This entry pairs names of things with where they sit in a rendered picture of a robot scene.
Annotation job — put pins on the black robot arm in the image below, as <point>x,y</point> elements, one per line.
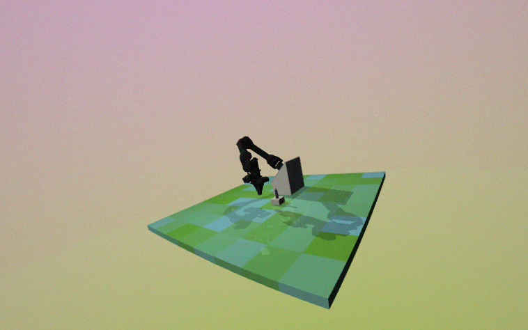
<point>248,165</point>

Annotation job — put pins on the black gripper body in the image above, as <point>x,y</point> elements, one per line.
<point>258,176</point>

